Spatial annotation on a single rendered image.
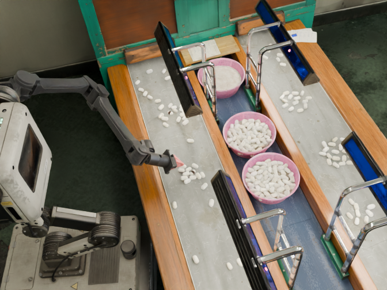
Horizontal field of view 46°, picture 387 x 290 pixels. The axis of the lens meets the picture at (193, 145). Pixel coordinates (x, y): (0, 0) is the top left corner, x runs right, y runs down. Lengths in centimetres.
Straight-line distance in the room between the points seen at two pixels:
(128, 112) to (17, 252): 91
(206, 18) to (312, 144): 97
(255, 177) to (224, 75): 70
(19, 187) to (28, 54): 230
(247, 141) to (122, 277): 90
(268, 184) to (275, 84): 66
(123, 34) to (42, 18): 107
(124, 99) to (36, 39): 134
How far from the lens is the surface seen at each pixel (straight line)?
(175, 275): 193
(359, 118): 243
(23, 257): 248
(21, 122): 163
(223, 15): 271
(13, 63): 384
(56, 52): 376
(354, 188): 174
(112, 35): 262
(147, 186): 214
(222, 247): 199
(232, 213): 166
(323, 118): 242
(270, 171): 219
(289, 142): 227
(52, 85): 201
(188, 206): 209
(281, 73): 262
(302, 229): 212
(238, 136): 230
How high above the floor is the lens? 255
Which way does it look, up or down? 53 degrees down
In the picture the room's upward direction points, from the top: 7 degrees counter-clockwise
